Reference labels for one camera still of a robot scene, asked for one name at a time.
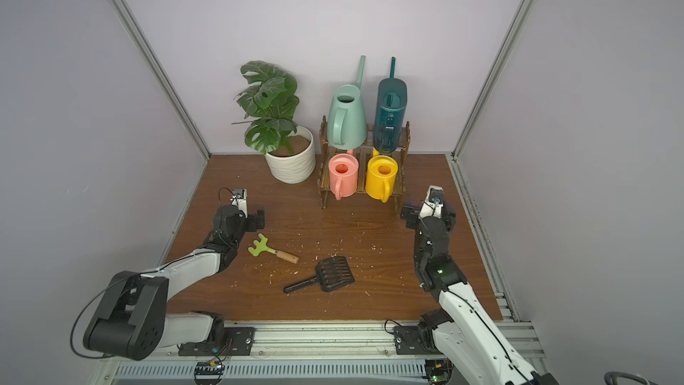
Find small circuit board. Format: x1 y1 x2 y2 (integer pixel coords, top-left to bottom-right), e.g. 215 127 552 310
425 359 452 385
193 361 226 385

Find left aluminium corner profile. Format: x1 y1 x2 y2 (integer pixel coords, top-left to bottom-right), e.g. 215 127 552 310
108 0 211 161

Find black plastic sifting scoop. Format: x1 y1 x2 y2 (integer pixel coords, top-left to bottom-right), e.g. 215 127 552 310
283 256 356 294

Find dark green watering can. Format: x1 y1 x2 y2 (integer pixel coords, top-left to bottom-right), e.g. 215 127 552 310
373 57 408 155

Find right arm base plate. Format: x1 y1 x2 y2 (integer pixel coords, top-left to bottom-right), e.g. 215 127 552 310
386 309 454 355

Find green monstera plant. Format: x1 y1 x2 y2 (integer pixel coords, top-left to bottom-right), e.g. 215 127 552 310
235 61 299 156

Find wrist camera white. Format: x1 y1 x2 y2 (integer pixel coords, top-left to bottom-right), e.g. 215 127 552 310
230 189 249 217
419 185 445 219

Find pink watering can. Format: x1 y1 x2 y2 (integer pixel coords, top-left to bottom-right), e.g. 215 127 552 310
328 151 359 201

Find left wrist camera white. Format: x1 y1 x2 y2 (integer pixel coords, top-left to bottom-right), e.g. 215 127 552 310
230 189 249 217

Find sage green watering can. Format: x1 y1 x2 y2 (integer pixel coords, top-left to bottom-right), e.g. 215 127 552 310
327 55 367 151

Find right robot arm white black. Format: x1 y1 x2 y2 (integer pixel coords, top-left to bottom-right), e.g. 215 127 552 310
401 197 557 384

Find aluminium mounting rail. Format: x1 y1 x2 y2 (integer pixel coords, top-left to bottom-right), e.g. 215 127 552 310
87 320 557 385

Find white ribbed plant pot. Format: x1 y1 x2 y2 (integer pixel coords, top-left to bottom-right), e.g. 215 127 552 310
265 126 315 185

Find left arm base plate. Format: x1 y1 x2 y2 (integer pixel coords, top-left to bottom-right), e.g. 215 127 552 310
178 326 256 358

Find aluminium corner profile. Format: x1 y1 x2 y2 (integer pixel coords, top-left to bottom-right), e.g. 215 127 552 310
452 0 534 161
108 0 211 161

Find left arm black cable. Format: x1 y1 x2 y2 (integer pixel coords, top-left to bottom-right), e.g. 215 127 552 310
68 274 135 360

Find brown wooden slatted shelf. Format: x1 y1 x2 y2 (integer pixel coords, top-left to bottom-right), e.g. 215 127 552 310
317 116 411 216

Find green hand rake wooden handle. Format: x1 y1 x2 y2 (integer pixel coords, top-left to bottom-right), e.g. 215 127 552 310
248 233 299 265

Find right small circuit board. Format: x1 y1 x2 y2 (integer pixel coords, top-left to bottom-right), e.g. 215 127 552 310
425 359 452 385

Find left small circuit board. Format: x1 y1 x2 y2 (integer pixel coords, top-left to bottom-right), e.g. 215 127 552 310
193 361 226 385

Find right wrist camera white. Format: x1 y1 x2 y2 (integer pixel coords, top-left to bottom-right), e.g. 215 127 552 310
419 185 445 219

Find right aluminium corner profile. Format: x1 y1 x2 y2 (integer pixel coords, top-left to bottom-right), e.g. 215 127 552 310
452 0 534 161

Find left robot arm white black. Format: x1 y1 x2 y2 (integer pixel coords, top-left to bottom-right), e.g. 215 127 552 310
83 205 265 361

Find yellow watering can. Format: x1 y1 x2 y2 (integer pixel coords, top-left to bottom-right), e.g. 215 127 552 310
365 154 399 203

